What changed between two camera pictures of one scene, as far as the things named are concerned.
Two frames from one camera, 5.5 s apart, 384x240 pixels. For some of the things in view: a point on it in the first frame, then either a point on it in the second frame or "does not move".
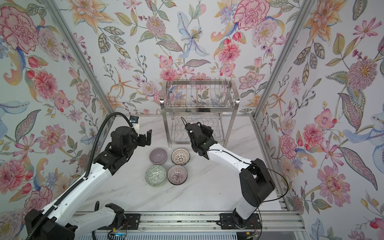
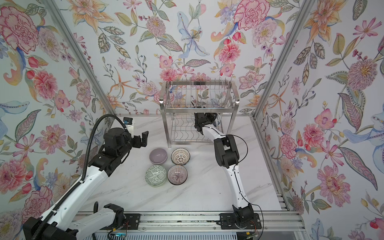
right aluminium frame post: [299, 21] does not move
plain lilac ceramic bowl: [158, 156] does not move
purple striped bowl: [177, 175] does not move
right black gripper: [208, 130] → [213, 117]
